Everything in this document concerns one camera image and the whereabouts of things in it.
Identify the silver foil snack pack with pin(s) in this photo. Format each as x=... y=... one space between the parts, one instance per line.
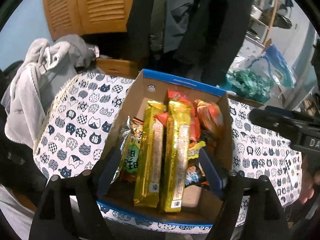
x=124 y=134

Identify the red snack bag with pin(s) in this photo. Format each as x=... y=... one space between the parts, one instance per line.
x=186 y=107

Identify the black yellow snack bag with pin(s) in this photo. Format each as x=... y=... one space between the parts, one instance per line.
x=195 y=174

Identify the hanging dark coats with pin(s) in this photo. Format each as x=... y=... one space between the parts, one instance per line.
x=194 y=38

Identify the teal plastic bags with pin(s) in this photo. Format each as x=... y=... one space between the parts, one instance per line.
x=248 y=85

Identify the person hand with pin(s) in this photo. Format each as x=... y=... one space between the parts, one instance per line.
x=308 y=181

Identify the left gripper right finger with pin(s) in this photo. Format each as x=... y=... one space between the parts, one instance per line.
x=229 y=187

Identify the wooden shelf with pots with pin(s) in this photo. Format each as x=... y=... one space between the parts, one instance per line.
x=269 y=24

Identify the gold biscuit pack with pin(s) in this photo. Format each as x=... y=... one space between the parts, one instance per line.
x=176 y=159
x=150 y=158

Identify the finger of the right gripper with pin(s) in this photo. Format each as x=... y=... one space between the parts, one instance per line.
x=289 y=124

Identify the blue clear plastic bag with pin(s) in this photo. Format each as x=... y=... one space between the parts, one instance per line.
x=271 y=64

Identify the large orange chip bag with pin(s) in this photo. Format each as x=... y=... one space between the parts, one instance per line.
x=210 y=117

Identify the cat pattern tablecloth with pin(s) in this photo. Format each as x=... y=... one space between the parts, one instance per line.
x=88 y=114

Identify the grey fleece clothes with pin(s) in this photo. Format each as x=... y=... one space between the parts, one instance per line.
x=44 y=71

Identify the wooden louvre door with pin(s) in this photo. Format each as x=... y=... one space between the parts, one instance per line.
x=84 y=17

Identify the orange green snack bag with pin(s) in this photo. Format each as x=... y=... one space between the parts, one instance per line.
x=129 y=162

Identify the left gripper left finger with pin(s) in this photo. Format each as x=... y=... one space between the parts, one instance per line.
x=92 y=185

